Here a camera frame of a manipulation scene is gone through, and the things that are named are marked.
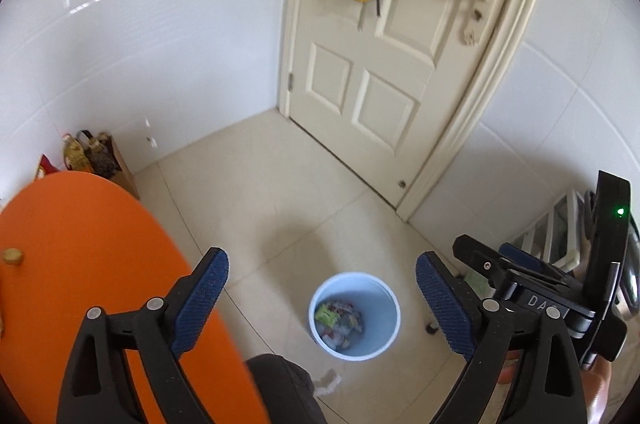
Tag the small tan food scrap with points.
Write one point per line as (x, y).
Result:
(12, 256)

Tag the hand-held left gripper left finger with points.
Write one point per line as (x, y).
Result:
(200, 304)

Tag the red food bag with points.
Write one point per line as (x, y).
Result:
(45, 166)

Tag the person's leg black trousers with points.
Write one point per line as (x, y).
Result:
(280, 391)

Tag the pile of wrappers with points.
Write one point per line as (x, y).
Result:
(346, 328)

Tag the small black floor object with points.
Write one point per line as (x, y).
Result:
(430, 329)

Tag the metal door hinge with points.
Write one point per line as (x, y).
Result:
(290, 81)

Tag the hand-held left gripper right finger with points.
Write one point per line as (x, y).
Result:
(445, 304)

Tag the cream panel door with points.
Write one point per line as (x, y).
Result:
(390, 104)

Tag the light blue waste bin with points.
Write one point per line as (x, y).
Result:
(372, 340)

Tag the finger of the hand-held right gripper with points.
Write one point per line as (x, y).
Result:
(480, 256)
(525, 260)

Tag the person's right hand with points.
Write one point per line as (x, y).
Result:
(597, 389)

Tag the green packet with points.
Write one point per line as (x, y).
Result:
(325, 316)

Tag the cooking oil bottle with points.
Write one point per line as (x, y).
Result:
(75, 154)

